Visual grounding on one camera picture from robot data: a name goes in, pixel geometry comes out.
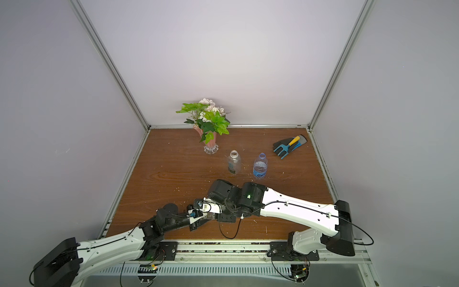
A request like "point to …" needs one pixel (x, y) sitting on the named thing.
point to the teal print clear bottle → (234, 162)
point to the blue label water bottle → (260, 167)
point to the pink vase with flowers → (209, 120)
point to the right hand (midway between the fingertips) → (216, 204)
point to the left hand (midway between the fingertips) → (211, 211)
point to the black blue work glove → (302, 140)
